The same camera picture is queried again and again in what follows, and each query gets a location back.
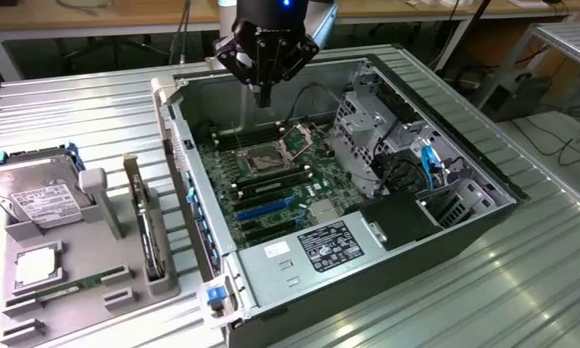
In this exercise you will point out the silver hard disk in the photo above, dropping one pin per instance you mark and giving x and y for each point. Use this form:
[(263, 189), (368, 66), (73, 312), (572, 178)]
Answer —
[(33, 188)]

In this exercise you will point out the silver power supply with label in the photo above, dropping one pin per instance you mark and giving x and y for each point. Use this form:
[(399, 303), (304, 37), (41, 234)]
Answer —
[(271, 275)]

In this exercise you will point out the blue case latch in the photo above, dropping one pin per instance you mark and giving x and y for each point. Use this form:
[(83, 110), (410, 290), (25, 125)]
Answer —
[(215, 294)]

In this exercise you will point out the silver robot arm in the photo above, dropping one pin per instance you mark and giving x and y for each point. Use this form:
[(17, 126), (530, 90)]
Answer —
[(227, 14)]

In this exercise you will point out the black box on floor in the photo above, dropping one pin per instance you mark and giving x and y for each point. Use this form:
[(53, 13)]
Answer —
[(519, 96)]

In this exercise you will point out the grey parts rack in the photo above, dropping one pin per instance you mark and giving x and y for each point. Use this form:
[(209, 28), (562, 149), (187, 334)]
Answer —
[(77, 261)]

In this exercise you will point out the CPU socket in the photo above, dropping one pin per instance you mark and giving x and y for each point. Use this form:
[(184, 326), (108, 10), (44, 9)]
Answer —
[(265, 161)]

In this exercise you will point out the silver disk bay cage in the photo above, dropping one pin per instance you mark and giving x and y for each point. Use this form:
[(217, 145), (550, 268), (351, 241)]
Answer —
[(357, 127)]

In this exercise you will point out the black plastic fan shroud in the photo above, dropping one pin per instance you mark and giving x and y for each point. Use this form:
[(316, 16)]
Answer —
[(396, 217)]

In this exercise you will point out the installed black RAM stick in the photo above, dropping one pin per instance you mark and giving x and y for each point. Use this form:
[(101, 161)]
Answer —
[(275, 180)]

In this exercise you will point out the wooden desk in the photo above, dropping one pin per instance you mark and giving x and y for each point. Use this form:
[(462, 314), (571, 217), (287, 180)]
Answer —
[(125, 12)]

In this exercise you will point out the black expansion slot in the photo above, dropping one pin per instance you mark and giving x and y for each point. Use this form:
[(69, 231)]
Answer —
[(271, 232)]

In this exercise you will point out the green motherboard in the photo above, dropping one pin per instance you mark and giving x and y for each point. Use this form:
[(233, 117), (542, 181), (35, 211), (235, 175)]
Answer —
[(221, 174)]

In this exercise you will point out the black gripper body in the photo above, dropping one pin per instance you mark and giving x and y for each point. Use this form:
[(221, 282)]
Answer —
[(272, 21)]

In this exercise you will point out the silver CPU chip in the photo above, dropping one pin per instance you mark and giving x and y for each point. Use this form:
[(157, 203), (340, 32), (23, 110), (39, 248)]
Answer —
[(36, 266)]

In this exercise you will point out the silver chipset heatsink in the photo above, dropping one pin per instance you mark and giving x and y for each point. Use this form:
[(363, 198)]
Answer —
[(324, 211)]

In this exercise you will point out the open black PC case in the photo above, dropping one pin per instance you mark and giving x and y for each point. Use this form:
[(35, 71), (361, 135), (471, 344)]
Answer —
[(415, 261)]

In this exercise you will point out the green RAM stick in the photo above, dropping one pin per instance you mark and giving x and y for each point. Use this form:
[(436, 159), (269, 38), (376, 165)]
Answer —
[(81, 284)]

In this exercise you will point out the metal socket cover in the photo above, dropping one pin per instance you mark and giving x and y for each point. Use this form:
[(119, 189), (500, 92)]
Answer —
[(297, 141)]

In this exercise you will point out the blue disk carrier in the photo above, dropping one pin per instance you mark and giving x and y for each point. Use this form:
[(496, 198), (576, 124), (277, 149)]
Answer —
[(75, 156)]

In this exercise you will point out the graphics card with metal bracket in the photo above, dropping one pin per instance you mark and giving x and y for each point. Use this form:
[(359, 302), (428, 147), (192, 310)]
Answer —
[(144, 217)]

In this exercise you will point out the grey metal frame table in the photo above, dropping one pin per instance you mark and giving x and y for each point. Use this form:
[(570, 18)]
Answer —
[(560, 40)]

